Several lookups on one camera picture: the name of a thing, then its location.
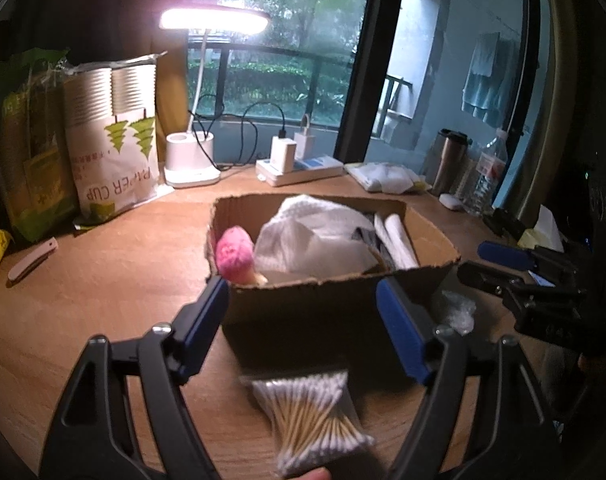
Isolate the clear plastic water bottle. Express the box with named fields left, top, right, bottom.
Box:
left=463, top=129, right=508, bottom=217

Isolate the tan curtain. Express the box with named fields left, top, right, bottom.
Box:
left=155, top=52, right=190, bottom=137
left=533, top=0, right=606, bottom=161

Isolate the white paper cup package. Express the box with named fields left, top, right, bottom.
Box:
left=63, top=51, right=168, bottom=226

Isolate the small clear plastic bag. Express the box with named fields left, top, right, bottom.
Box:
left=430, top=290, right=478, bottom=336

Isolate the dark curtain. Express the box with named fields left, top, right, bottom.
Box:
left=0, top=0, right=184, bottom=68

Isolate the brown cardboard box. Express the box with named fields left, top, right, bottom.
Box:
left=205, top=192, right=462, bottom=361

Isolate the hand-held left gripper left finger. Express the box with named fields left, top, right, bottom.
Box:
left=45, top=275, right=230, bottom=480

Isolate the person's left hand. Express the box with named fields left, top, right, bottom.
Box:
left=288, top=466, right=332, bottom=480

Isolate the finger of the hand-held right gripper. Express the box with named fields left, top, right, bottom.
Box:
left=457, top=261, right=534, bottom=307
left=478, top=241, right=578, bottom=285

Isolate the person's right hand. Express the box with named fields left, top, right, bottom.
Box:
left=578, top=352, right=604, bottom=376

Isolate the bag of cotton swabs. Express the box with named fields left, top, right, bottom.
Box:
left=240, top=370, right=376, bottom=478

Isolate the small black box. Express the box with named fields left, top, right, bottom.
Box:
left=492, top=207, right=528, bottom=241

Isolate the black window frame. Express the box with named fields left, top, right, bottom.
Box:
left=333, top=0, right=408, bottom=161

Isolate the yellow tissue pack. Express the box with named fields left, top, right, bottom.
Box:
left=520, top=205, right=566, bottom=253

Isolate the hanging light blue towel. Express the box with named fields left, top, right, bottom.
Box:
left=462, top=32, right=518, bottom=128

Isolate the stainless steel travel mug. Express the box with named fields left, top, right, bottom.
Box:
left=425, top=129, right=471, bottom=197

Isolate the green paper cup package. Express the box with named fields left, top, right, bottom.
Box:
left=0, top=49, right=81, bottom=243

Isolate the white desk lamp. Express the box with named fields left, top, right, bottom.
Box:
left=159, top=4, right=271, bottom=190

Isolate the white cloth packet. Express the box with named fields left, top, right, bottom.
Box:
left=345, top=161, right=418, bottom=194

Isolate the balcony railing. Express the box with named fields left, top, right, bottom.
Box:
left=188, top=45, right=414, bottom=121

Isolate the large white charger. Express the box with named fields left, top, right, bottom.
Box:
left=270, top=136, right=298, bottom=173

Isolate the pink knitted ice cream toy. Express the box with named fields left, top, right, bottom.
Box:
left=215, top=226, right=268, bottom=286

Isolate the white paper towel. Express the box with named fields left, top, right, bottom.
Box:
left=253, top=196, right=394, bottom=281
left=373, top=212, right=420, bottom=271

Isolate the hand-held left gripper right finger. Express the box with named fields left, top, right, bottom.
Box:
left=375, top=279, right=564, bottom=480

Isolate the white power strip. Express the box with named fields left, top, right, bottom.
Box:
left=255, top=155, right=344, bottom=187

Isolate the small white charger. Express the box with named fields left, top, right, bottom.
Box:
left=294, top=114, right=314, bottom=160

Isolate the black charging cable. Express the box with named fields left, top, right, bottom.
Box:
left=188, top=94, right=288, bottom=171

